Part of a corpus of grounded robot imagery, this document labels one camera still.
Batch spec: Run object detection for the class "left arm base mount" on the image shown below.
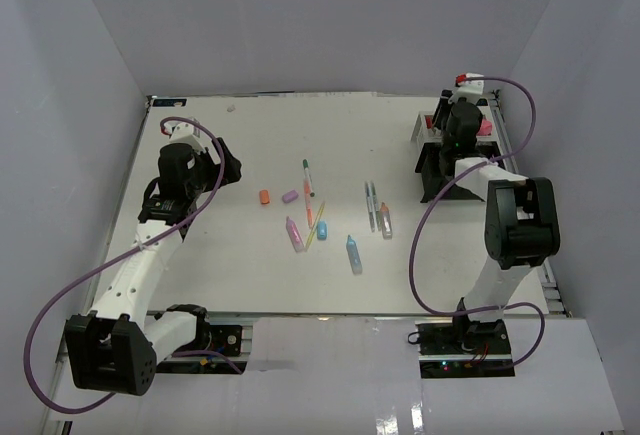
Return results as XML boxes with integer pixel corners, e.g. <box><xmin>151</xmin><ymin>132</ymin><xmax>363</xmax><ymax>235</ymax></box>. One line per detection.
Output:
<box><xmin>157</xmin><ymin>324</ymin><xmax>253</xmax><ymax>375</ymax></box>

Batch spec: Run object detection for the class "orange highlighter cap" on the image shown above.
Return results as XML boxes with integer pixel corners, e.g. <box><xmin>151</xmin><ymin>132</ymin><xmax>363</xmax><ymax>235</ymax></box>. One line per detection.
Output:
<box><xmin>259</xmin><ymin>189</ymin><xmax>271</xmax><ymax>205</ymax></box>

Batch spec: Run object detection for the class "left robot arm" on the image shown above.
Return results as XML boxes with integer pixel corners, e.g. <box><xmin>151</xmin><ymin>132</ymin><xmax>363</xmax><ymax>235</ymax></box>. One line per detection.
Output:
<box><xmin>64</xmin><ymin>140</ymin><xmax>241</xmax><ymax>395</ymax></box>

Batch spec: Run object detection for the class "left blue table label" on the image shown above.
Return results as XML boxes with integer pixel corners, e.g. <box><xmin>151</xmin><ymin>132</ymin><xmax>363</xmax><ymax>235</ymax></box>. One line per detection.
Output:
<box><xmin>152</xmin><ymin>98</ymin><xmax>187</xmax><ymax>107</ymax></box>

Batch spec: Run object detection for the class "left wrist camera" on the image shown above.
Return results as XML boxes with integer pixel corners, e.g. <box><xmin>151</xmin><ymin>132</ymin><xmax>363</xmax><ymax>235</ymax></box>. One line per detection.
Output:
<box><xmin>161</xmin><ymin>117</ymin><xmax>205</xmax><ymax>152</ymax></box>

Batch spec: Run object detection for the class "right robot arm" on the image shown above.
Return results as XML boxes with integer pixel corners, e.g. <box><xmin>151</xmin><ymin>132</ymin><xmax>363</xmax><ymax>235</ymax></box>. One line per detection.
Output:
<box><xmin>433</xmin><ymin>90</ymin><xmax>560</xmax><ymax>354</ymax></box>

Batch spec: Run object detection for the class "white mesh organizer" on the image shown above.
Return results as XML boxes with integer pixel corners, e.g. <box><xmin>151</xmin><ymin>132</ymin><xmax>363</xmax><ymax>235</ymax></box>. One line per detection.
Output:
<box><xmin>411</xmin><ymin>111</ymin><xmax>499</xmax><ymax>146</ymax></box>

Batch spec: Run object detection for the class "blue highlighter cap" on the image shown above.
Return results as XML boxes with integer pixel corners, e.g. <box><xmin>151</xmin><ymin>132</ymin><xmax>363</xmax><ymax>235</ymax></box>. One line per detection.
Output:
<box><xmin>316</xmin><ymin>220</ymin><xmax>328</xmax><ymax>240</ymax></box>

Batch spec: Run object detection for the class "purple highlighter cap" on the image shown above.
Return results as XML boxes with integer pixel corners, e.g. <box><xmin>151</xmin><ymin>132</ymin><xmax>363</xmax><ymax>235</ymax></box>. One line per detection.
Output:
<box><xmin>281</xmin><ymin>190</ymin><xmax>299</xmax><ymax>204</ymax></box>

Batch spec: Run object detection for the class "orange stubby highlighter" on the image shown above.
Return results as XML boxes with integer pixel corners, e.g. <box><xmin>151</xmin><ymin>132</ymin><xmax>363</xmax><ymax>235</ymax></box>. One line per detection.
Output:
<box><xmin>380</xmin><ymin>202</ymin><xmax>393</xmax><ymax>240</ymax></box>

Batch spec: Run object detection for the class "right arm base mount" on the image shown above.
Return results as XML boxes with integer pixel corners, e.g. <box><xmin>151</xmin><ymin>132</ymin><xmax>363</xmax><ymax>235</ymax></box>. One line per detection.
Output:
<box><xmin>407</xmin><ymin>320</ymin><xmax>515</xmax><ymax>380</ymax></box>

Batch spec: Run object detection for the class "black mesh organizer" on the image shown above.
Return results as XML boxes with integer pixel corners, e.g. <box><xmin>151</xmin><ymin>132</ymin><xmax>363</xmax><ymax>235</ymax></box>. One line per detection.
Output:
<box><xmin>415</xmin><ymin>142</ymin><xmax>501</xmax><ymax>203</ymax></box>

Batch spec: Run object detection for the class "green capped marker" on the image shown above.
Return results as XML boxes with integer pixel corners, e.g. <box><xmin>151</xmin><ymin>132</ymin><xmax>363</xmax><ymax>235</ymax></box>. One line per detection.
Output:
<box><xmin>302</xmin><ymin>158</ymin><xmax>315</xmax><ymax>197</ymax></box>

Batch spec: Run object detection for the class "pink stubby highlighter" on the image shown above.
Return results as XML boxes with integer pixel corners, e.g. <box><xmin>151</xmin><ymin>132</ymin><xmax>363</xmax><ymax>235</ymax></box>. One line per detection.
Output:
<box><xmin>285</xmin><ymin>217</ymin><xmax>305</xmax><ymax>253</ymax></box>

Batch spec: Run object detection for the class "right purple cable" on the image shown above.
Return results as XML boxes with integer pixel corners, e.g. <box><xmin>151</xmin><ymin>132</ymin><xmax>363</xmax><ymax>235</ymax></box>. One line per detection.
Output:
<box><xmin>408</xmin><ymin>75</ymin><xmax>546</xmax><ymax>371</ymax></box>

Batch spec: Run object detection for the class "blue stubby highlighter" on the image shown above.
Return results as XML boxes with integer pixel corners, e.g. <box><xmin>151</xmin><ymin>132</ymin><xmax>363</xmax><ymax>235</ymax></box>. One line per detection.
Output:
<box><xmin>346</xmin><ymin>235</ymin><xmax>363</xmax><ymax>275</ymax></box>

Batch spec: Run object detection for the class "yellow slim highlighter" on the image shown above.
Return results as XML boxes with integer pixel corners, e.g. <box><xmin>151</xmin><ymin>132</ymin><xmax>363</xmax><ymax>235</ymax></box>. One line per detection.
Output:
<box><xmin>305</xmin><ymin>200</ymin><xmax>326</xmax><ymax>251</ymax></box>

